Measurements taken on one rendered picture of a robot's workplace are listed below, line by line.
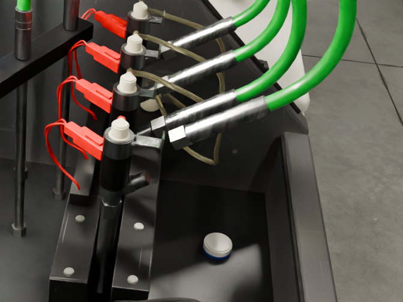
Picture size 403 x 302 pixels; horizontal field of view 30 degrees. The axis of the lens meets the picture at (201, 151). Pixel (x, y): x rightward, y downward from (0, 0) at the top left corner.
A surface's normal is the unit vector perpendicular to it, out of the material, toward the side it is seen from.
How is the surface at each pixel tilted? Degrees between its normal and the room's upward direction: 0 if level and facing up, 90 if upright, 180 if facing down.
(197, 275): 0
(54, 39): 0
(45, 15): 90
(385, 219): 0
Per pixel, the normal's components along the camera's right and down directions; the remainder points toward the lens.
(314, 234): 0.16, -0.79
